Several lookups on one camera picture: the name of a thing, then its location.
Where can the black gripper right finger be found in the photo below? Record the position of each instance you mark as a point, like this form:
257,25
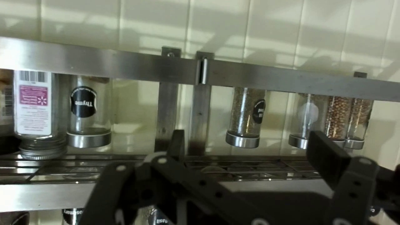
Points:
328,154

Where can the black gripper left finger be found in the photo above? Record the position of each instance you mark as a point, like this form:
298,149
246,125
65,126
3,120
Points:
176,145

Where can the glass spice jar black label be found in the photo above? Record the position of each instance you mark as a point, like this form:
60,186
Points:
85,104
245,112

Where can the glass jar brown seeds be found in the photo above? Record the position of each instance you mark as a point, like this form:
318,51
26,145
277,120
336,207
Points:
336,116
360,116

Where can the clear glass spice jar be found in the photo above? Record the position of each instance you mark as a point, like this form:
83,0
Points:
306,116

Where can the spice jar purple white label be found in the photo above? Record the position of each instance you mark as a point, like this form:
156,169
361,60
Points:
31,104

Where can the dark spice jar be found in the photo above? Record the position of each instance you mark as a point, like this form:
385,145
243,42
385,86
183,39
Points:
3,104

